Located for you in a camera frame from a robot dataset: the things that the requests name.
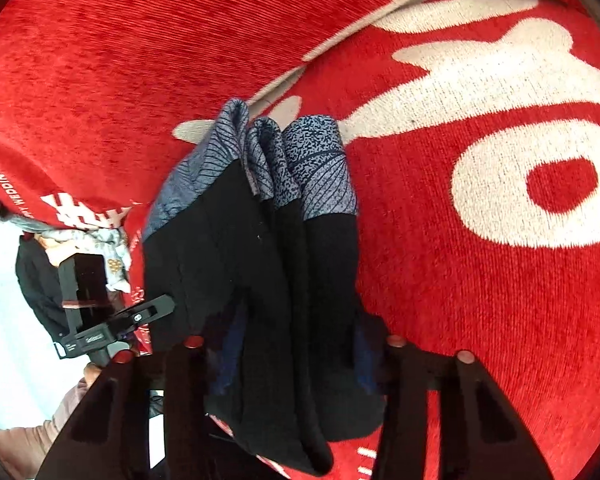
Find black pants with patterned waistband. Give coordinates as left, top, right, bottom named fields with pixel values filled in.
left=143, top=99, right=386, bottom=476

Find person's left hand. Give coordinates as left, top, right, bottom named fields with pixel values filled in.
left=0, top=363, right=102, bottom=479

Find black garment at bedside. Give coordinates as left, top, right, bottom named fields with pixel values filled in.
left=15, top=233, right=70, bottom=342

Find white floral bedsheet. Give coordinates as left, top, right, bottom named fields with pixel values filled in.
left=15, top=222, right=132, bottom=294

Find red blanket with white print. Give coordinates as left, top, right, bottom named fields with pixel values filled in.
left=0, top=0, right=600, bottom=479

